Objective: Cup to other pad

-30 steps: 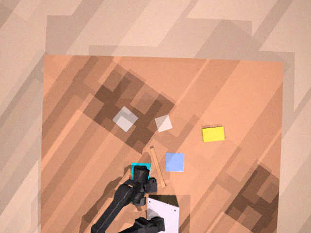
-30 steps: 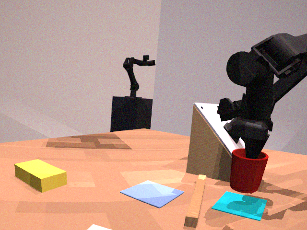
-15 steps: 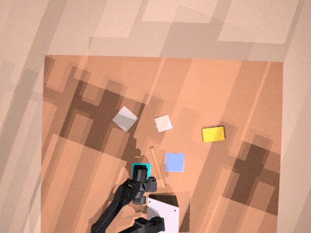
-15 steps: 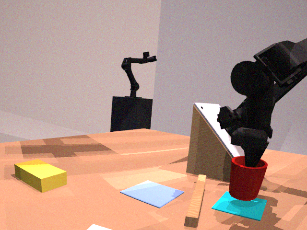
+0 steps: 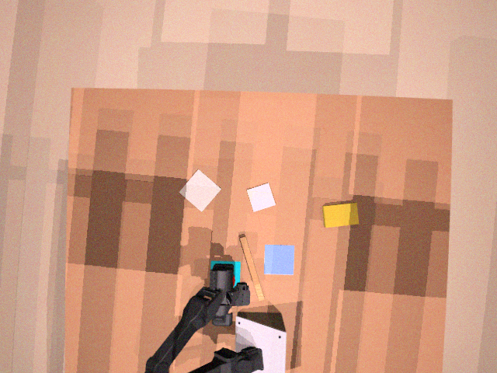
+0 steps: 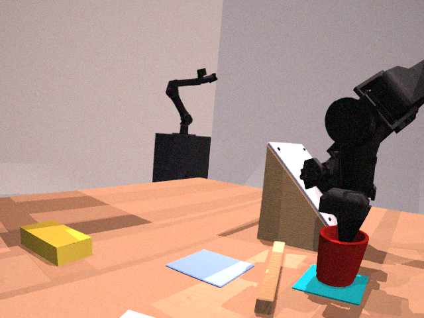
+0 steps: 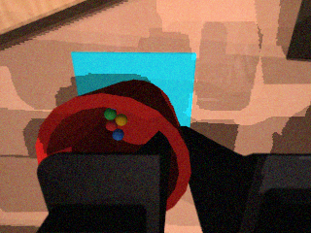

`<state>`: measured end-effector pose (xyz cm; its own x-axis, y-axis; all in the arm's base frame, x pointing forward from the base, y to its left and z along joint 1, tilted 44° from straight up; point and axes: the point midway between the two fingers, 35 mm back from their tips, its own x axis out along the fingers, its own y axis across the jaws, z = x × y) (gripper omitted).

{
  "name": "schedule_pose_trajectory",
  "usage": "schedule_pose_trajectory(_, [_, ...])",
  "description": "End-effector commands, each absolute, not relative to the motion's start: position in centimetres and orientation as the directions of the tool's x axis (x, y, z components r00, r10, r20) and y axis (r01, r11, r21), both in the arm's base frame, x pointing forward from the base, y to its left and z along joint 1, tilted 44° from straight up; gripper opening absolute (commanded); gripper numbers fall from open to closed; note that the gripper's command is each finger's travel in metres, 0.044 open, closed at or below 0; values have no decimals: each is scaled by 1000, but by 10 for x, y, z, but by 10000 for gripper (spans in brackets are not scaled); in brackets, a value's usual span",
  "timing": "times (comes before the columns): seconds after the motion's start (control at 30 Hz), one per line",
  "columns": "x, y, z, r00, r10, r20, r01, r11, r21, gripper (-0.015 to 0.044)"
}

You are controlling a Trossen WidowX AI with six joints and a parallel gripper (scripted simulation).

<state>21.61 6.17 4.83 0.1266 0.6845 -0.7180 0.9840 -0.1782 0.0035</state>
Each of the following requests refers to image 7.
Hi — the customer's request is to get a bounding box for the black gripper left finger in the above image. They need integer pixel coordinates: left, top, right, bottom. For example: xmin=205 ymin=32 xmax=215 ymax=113
xmin=37 ymin=131 xmax=171 ymax=233

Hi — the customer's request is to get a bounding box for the yellow marble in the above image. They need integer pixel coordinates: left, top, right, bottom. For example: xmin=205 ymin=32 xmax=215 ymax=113
xmin=115 ymin=114 xmax=127 ymax=126

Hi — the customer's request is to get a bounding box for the red marble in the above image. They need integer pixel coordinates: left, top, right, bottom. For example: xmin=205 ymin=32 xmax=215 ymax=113
xmin=106 ymin=119 xmax=118 ymax=131

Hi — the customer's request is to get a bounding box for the green marble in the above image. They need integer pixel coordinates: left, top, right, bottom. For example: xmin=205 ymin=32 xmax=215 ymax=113
xmin=104 ymin=108 xmax=117 ymax=120

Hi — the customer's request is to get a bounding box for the blue marble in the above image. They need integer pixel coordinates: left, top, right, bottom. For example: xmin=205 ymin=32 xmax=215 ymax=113
xmin=112 ymin=129 xmax=124 ymax=141

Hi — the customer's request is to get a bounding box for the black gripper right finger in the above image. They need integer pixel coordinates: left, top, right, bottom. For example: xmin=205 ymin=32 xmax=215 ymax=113
xmin=181 ymin=126 xmax=311 ymax=233

